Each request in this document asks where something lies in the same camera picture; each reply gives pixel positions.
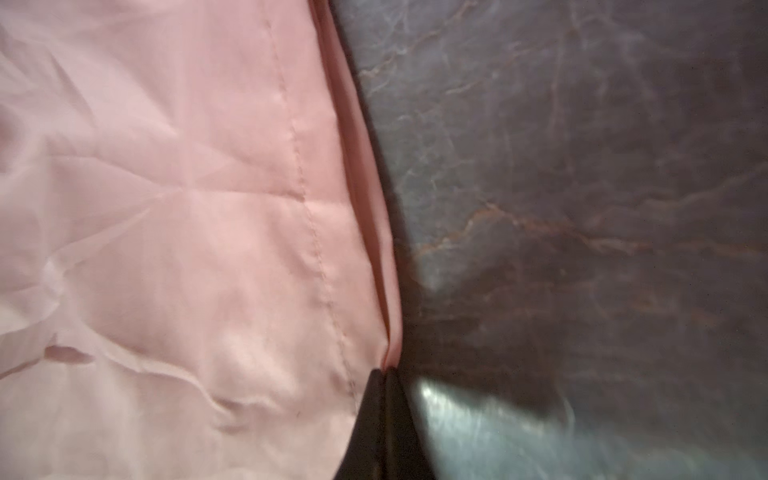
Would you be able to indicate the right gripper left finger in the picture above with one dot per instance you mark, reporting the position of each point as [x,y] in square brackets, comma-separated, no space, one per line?
[364,456]

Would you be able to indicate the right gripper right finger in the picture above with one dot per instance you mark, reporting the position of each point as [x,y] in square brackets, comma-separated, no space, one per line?
[404,455]

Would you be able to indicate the pink shorts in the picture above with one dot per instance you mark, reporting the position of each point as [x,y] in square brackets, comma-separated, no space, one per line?
[197,269]

